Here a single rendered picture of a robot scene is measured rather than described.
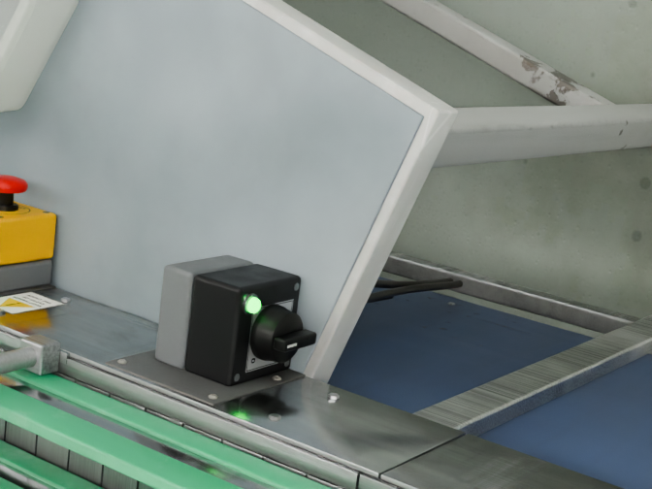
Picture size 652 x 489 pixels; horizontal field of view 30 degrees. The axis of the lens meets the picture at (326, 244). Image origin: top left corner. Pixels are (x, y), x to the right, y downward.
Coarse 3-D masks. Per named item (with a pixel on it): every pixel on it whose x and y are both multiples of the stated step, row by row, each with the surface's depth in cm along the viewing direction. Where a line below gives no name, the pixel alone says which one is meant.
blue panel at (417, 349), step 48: (384, 288) 139; (384, 336) 120; (432, 336) 122; (480, 336) 124; (528, 336) 127; (576, 336) 129; (336, 384) 104; (384, 384) 105; (432, 384) 107; (480, 384) 109; (624, 384) 114; (528, 432) 98; (576, 432) 100; (624, 432) 101; (624, 480) 90
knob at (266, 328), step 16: (272, 304) 95; (256, 320) 93; (272, 320) 93; (288, 320) 94; (256, 336) 93; (272, 336) 93; (288, 336) 93; (304, 336) 94; (256, 352) 94; (272, 352) 93; (288, 352) 95
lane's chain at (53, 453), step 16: (80, 384) 96; (128, 400) 93; (160, 416) 91; (0, 432) 102; (16, 432) 101; (32, 448) 100; (48, 448) 99; (64, 448) 98; (240, 448) 87; (64, 464) 98; (80, 464) 97; (96, 464) 96; (96, 480) 96; (112, 480) 95; (128, 480) 94; (320, 480) 83
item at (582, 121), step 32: (384, 0) 155; (416, 0) 153; (448, 32) 151; (480, 32) 148; (512, 64) 146; (544, 64) 147; (544, 96) 144; (576, 96) 142; (480, 128) 107; (512, 128) 112; (544, 128) 118; (576, 128) 124; (608, 128) 132; (640, 128) 140; (448, 160) 106; (480, 160) 111
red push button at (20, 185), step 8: (0, 176) 112; (8, 176) 113; (0, 184) 110; (8, 184) 110; (16, 184) 111; (24, 184) 112; (0, 192) 110; (8, 192) 110; (16, 192) 111; (0, 200) 112; (8, 200) 112
